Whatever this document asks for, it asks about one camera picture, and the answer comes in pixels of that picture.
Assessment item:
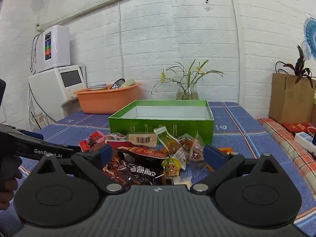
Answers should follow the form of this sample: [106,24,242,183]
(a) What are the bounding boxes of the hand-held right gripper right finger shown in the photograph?
[190,145,285,194]

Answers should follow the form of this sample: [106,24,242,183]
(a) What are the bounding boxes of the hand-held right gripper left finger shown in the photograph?
[32,144,125,194]

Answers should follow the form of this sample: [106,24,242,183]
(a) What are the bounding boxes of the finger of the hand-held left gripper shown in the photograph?
[62,145,82,157]
[15,128,44,141]

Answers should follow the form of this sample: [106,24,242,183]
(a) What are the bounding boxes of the dark red foil snack packet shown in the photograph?
[102,150,164,186]

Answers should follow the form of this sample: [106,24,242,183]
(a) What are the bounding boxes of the person's left hand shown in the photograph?
[0,172,23,211]

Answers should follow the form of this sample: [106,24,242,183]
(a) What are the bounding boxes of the small red snack packet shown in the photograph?
[78,139,91,152]
[88,130,105,144]

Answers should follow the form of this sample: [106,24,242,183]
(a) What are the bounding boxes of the red and white snack packet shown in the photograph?
[105,133,132,149]

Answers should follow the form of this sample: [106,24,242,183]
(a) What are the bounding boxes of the clear packet with brown snack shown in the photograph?
[178,133,206,165]

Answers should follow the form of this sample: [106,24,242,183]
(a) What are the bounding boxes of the small white snack packet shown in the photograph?
[173,149,188,171]

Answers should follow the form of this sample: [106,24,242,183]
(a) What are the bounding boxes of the blue plaid cloth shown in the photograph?
[10,101,316,230]

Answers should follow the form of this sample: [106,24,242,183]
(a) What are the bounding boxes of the beige packet with barcode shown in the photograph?
[127,133,159,147]

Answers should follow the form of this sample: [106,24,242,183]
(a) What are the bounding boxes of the orange-red long snack packet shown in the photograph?
[118,146,169,159]

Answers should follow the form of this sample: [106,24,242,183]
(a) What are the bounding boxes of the pale yellow snack packet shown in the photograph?
[171,176,192,188]

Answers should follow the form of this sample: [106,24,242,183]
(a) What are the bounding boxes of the yellow cartoon snack packet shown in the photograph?
[161,157,182,179]

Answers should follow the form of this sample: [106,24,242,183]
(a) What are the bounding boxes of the clear packet with orange snack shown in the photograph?
[153,126,182,157]

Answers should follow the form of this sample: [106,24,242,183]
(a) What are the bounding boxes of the green cardboard box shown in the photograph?
[109,100,215,149]

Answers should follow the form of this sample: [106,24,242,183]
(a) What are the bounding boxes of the orange plastic basin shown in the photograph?
[73,82,142,115]

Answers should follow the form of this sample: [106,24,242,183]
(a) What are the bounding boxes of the white appliance with screen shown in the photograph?
[28,64,87,124]

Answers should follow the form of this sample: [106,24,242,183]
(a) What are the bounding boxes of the flat grey plate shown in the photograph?
[88,84,113,91]

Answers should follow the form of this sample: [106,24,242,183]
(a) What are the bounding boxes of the glass vase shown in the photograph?
[175,81,199,101]

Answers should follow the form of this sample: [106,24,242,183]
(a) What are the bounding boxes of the metal pot lid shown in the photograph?
[109,78,126,89]

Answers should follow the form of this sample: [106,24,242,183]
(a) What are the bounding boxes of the pale green box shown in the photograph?
[119,79,136,88]

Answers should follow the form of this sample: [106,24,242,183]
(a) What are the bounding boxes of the orange plaid cloth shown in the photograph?
[258,118,316,179]

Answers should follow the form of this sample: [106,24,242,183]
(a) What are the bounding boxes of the red booklet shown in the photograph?
[281,122,313,133]

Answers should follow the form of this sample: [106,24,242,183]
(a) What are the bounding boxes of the green plant with yellow flowers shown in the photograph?
[151,59,226,95]

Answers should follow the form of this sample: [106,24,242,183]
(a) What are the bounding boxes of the white water purifier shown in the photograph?
[35,25,71,74]

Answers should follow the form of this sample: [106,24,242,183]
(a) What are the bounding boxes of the white power strip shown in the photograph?
[294,131,316,154]

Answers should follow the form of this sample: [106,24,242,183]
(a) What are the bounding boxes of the brown paper bag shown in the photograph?
[269,72,316,124]

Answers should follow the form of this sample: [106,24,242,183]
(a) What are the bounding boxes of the purple leaf plant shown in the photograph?
[275,45,316,88]

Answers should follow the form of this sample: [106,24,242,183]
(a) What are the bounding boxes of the white wall socket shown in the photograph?
[31,115,49,130]

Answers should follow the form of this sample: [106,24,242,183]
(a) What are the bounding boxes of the grey purifier hoses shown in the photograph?
[29,33,40,74]

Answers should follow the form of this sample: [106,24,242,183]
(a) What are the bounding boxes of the white wall cable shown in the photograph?
[118,1,124,68]

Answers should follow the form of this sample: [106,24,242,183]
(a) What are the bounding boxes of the blue paper wall fan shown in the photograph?
[302,17,316,60]

